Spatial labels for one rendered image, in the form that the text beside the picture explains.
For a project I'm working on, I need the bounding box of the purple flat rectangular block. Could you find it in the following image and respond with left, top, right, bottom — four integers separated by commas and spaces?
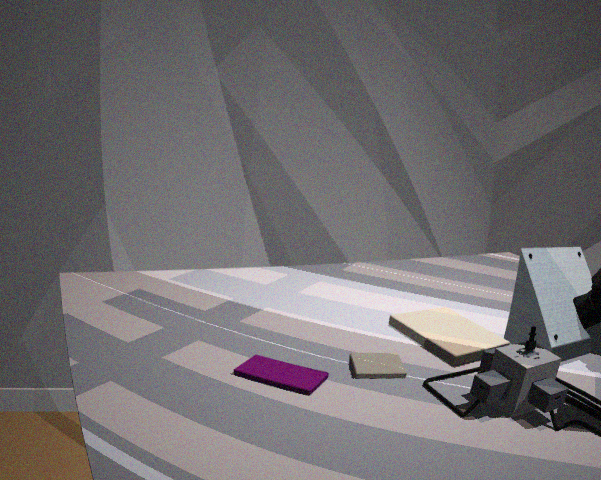
234, 354, 328, 396

